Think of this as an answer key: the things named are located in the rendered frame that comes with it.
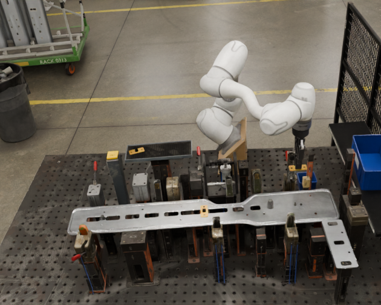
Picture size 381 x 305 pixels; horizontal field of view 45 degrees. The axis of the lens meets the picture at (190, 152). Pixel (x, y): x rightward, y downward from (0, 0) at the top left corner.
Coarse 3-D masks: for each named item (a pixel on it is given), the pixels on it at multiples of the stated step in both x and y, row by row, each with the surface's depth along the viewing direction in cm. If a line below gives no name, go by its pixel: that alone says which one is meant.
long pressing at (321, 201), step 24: (288, 192) 244; (312, 192) 243; (72, 216) 246; (96, 216) 244; (120, 216) 242; (144, 216) 241; (168, 216) 239; (192, 216) 237; (240, 216) 234; (264, 216) 233; (312, 216) 230; (336, 216) 229
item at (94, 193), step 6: (90, 186) 254; (96, 186) 253; (90, 192) 251; (96, 192) 249; (102, 192) 257; (90, 198) 250; (96, 198) 250; (102, 198) 256; (90, 204) 253; (96, 204) 253; (102, 204) 255; (102, 240) 270
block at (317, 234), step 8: (312, 232) 224; (320, 232) 224; (312, 240) 221; (320, 240) 220; (312, 248) 223; (320, 248) 223; (312, 256) 227; (320, 256) 228; (304, 264) 244; (312, 264) 231; (320, 264) 231; (312, 272) 235; (320, 272) 235
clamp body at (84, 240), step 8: (88, 232) 227; (80, 240) 223; (88, 240) 223; (80, 248) 220; (88, 248) 221; (96, 248) 234; (88, 256) 224; (96, 256) 234; (88, 264) 230; (96, 264) 235; (88, 272) 234; (96, 272) 234; (104, 272) 246; (88, 280) 237; (96, 280) 237; (104, 280) 244; (96, 288) 240; (104, 288) 242; (88, 296) 241
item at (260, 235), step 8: (256, 232) 226; (264, 232) 226; (256, 240) 226; (264, 240) 223; (256, 248) 230; (264, 248) 227; (264, 256) 232; (256, 264) 239; (264, 264) 236; (256, 272) 241; (264, 272) 239
